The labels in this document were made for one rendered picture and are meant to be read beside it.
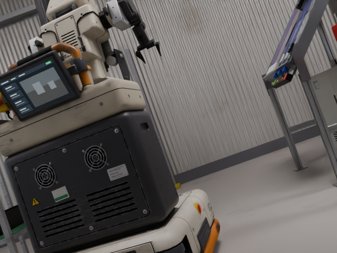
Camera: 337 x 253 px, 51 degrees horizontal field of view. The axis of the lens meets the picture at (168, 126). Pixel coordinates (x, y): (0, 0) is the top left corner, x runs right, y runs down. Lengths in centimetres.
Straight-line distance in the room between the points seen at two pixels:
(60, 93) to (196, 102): 297
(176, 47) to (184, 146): 115
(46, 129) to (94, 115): 19
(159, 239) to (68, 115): 52
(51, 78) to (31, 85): 8
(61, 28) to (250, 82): 285
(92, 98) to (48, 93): 15
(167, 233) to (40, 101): 62
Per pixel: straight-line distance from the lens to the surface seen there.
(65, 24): 172
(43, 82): 128
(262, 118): 420
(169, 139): 410
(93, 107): 124
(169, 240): 115
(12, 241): 210
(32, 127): 136
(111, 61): 173
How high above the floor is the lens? 55
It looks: 2 degrees up
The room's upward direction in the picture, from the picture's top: 20 degrees counter-clockwise
